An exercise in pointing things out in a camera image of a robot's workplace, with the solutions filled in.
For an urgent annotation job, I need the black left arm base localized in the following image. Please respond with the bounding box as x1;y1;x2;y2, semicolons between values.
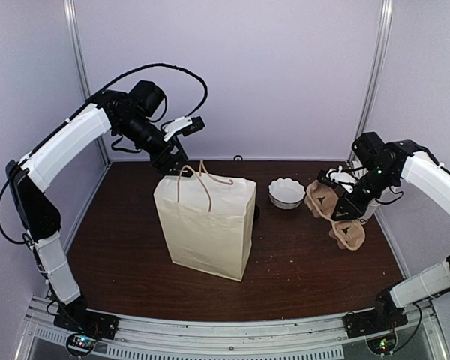
53;305;119;340

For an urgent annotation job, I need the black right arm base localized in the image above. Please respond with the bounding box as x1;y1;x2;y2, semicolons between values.
342;310;408;339

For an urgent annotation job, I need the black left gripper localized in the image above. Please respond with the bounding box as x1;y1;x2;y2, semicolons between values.
115;114;194;179

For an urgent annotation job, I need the black coffee lid on table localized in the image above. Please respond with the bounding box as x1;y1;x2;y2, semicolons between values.
254;205;260;221

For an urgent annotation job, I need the white scalloped bowl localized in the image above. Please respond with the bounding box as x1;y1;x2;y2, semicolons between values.
268;178;306;210

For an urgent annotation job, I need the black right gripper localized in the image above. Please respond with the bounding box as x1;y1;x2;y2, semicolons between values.
333;166;398;221

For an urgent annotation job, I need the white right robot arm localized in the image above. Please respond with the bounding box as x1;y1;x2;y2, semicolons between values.
318;132;450;332

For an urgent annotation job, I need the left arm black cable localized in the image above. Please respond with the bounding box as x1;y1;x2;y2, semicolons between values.
0;63;209;245

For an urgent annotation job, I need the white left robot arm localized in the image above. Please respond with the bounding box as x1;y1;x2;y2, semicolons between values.
7;80;195;333

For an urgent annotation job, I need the brown paper bag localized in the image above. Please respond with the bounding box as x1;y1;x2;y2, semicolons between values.
154;164;257;281

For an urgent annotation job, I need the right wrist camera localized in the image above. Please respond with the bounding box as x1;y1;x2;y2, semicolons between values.
316;166;357;193

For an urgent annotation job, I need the paper cup holding straws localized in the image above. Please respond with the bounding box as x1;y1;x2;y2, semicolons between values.
350;157;389;227

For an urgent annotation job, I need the brown cardboard cup carrier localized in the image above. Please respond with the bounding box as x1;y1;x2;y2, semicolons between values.
304;180;365;251

